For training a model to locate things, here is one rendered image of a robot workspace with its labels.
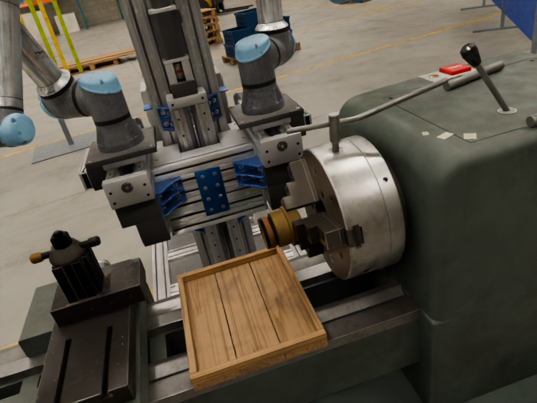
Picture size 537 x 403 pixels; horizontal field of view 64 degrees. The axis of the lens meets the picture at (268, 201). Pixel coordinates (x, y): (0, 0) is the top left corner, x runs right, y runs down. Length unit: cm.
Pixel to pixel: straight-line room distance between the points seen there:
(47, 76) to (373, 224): 105
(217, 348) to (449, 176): 61
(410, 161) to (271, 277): 49
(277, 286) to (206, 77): 84
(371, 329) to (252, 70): 86
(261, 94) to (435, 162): 76
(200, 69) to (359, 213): 93
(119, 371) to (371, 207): 59
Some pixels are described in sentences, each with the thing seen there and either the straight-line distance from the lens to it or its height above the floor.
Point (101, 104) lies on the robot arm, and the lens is 144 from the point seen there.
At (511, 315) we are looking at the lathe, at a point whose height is 81.
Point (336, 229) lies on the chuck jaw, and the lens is 89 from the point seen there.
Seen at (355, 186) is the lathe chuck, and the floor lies 119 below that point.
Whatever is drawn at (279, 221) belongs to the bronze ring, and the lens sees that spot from 96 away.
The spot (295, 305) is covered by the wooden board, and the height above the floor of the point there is 89.
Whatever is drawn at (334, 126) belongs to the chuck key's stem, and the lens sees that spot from 91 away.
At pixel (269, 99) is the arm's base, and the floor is 120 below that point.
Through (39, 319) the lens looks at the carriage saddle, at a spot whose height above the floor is 92.
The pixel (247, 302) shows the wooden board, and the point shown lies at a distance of 111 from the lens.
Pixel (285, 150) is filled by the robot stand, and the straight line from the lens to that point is 140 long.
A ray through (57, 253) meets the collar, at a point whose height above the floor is 115.
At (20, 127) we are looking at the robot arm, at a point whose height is 138.
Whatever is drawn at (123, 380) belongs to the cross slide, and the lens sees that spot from 95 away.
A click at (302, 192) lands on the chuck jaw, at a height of 114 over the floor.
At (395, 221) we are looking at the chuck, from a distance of 91.
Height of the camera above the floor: 163
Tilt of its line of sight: 30 degrees down
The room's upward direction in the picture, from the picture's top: 11 degrees counter-clockwise
